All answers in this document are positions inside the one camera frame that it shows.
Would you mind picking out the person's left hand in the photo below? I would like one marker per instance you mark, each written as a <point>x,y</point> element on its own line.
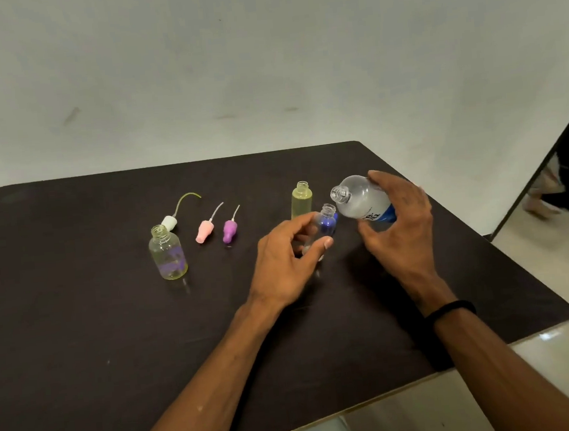
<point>274,268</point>

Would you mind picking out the person's right hand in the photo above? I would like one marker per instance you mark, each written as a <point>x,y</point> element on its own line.
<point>410,231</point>

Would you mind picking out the person's left thumb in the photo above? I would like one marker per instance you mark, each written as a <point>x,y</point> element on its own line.
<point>315,251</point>

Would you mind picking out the person's right thumb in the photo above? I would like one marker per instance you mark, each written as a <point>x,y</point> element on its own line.
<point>373,237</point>

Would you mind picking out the small clear bottle blue print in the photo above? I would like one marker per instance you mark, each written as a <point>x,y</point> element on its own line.
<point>326,223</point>

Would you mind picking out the clear water bottle blue label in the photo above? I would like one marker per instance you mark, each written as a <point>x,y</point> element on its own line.
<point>360,199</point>

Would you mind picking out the person's left forearm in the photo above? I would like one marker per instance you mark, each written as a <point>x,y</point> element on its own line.
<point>204,378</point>

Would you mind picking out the person's right forearm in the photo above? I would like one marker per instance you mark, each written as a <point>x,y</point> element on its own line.
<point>497,373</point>

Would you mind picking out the small plain yellow bottle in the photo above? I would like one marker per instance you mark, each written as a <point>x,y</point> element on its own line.
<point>302,202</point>

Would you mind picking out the purple spray cap with tube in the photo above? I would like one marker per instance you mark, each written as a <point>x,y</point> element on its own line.
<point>229,230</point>

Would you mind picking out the black wristband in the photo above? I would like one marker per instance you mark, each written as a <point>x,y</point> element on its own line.
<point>449,310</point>

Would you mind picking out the pink spray cap with tube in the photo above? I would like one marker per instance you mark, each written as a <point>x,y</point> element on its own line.
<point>205,231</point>

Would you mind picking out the small yellow bottle purple print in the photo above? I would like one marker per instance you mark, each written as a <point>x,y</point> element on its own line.
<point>168,255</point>

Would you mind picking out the white spray cap with tube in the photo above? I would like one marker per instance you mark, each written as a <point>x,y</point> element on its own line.
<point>170,221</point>

